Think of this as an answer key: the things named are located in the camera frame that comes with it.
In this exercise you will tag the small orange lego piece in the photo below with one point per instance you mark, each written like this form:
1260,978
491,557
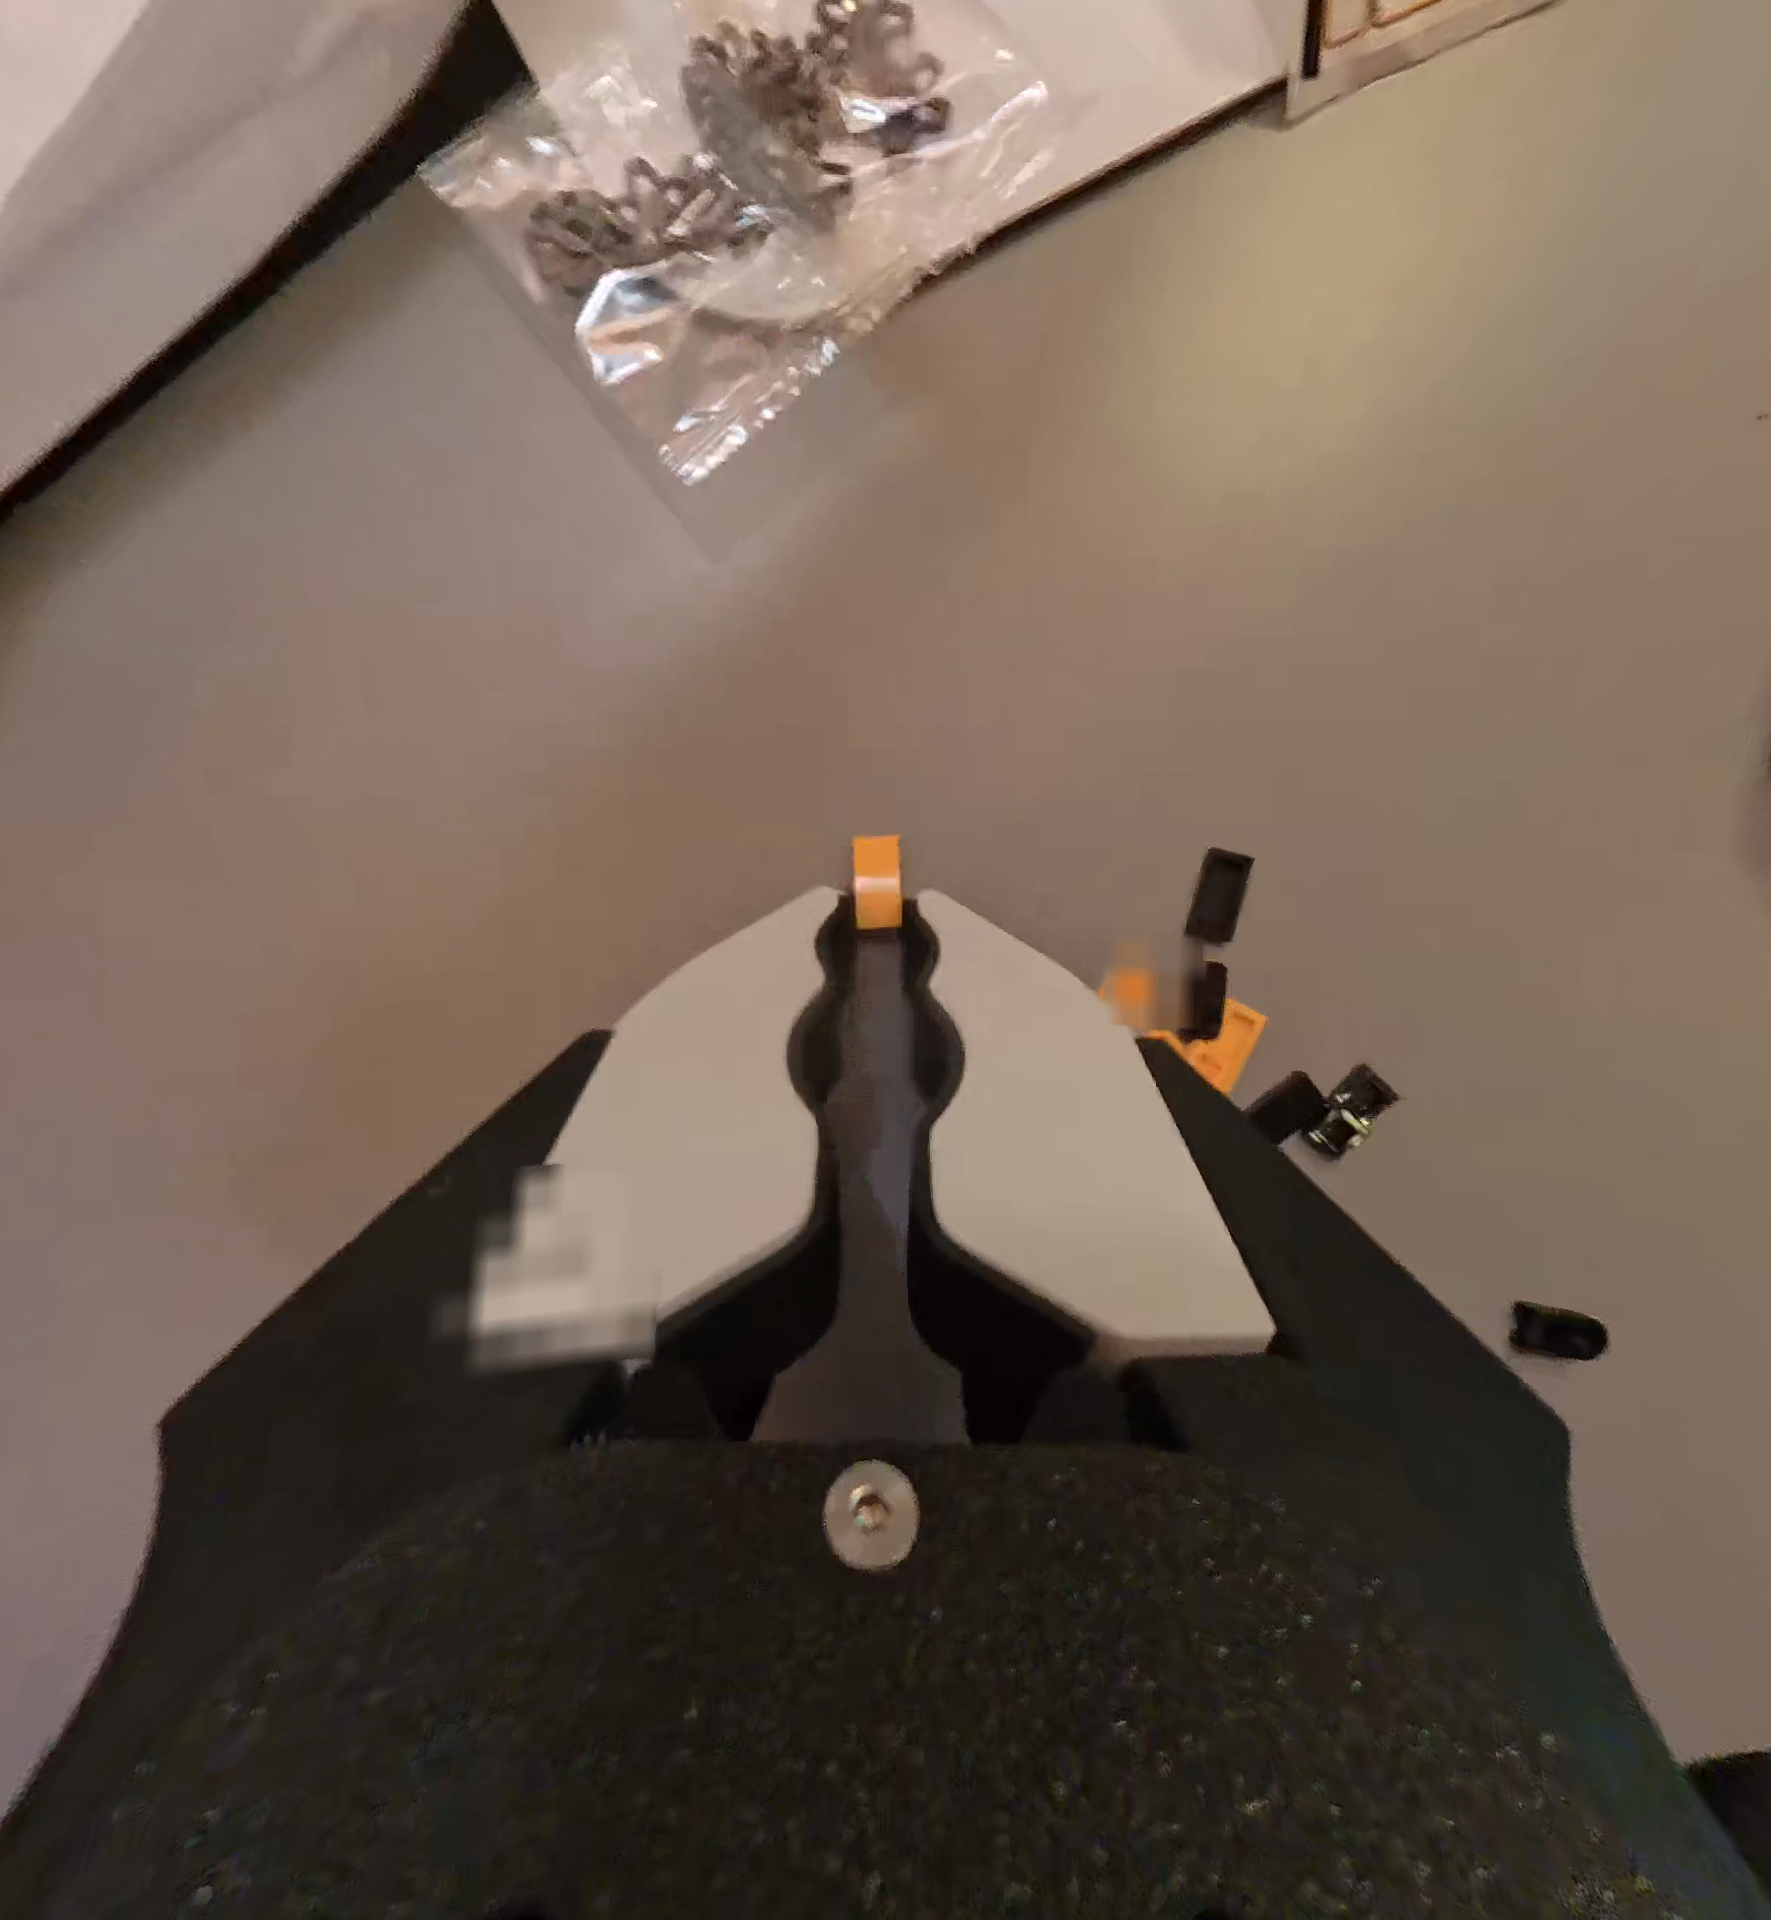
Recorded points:
875,886

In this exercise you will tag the scattered loose lego bricks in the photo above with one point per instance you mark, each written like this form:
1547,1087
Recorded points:
1218,892

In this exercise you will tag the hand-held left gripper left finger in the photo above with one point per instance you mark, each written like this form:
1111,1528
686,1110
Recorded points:
704,1110

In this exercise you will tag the clear plastic parts bag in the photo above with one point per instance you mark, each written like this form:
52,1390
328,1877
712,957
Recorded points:
765,149

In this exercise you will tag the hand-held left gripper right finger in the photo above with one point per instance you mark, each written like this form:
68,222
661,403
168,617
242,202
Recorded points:
1080,1169

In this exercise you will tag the lego sticker sheet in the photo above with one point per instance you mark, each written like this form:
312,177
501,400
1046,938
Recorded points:
1365,76

